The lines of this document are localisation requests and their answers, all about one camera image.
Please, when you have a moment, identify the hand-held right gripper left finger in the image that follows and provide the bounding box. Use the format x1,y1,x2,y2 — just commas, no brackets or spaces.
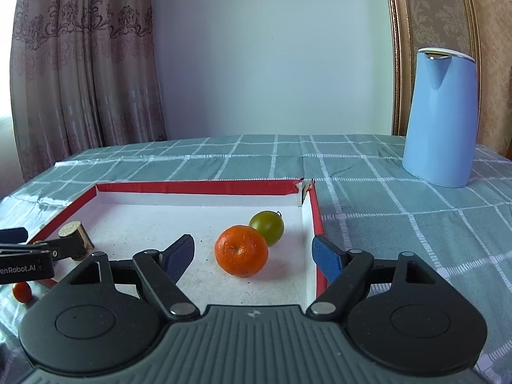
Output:
70,234,201,321

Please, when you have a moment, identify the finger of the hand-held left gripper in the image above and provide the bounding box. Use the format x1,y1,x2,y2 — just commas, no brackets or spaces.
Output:
0,221,95,260
0,228,29,245

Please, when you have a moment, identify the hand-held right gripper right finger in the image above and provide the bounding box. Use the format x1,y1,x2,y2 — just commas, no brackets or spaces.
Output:
305,235,443,323

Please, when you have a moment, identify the white box with red rim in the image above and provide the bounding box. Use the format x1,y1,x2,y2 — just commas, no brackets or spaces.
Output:
26,178,326,308

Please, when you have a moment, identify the orange mandarin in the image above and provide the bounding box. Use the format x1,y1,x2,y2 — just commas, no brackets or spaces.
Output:
214,225,269,278

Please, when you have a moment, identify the small red tomato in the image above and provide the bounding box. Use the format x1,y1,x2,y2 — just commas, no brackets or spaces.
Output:
12,282,33,304

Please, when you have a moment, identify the green tomato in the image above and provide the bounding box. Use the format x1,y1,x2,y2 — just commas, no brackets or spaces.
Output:
249,210,285,247

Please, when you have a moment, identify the green checked tablecloth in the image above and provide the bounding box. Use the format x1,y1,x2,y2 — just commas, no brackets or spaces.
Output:
0,134,512,373

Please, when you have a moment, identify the light blue kettle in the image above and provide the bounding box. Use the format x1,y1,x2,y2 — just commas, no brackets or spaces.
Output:
402,47,481,188

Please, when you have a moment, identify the pink patterned curtain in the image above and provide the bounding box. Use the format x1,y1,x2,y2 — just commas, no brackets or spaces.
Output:
10,0,169,185

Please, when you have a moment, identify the gold framed wall panel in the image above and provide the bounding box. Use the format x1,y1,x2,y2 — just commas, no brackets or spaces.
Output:
382,0,483,137

